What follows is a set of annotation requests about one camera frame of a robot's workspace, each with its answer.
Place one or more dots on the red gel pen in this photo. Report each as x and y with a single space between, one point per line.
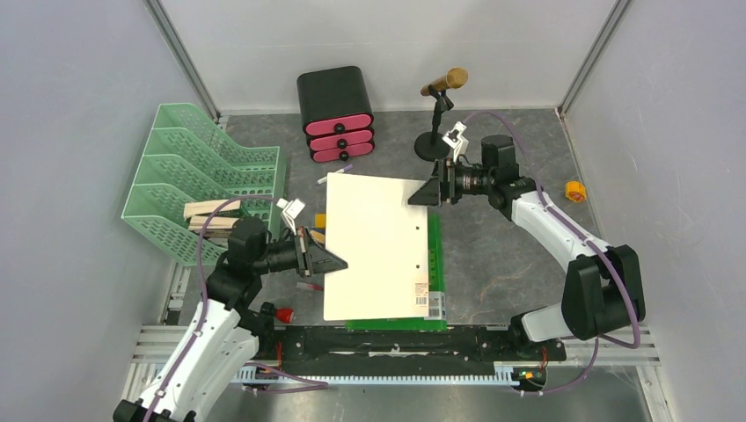
310 286

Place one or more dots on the black microphone stand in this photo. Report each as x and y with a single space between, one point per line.
429 146

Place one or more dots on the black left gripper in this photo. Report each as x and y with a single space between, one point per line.
316 259

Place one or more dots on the orange highlighter marker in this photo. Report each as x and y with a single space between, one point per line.
317 236

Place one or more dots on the gold microphone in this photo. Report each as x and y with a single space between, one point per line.
455 78

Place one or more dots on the white cable duct strip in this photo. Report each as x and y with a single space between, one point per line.
502 377

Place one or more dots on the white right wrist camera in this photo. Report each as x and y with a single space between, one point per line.
456 140

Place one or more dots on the green clip file folder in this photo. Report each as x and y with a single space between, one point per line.
437 313

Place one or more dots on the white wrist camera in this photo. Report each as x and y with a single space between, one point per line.
456 140
290 210

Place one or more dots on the red black stamp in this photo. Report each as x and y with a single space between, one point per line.
284 315

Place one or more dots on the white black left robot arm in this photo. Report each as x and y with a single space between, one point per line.
225 333

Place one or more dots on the green mesh file rack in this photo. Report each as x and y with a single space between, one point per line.
188 158

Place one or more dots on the black pink drawer organizer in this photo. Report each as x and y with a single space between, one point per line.
337 118

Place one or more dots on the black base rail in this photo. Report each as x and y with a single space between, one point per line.
459 350

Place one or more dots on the orange tape measure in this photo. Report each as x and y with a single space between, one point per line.
576 191

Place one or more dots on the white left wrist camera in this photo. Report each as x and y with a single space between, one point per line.
290 210

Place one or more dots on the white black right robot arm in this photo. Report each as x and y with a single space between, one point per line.
602 294

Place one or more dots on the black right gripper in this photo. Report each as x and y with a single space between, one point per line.
440 187

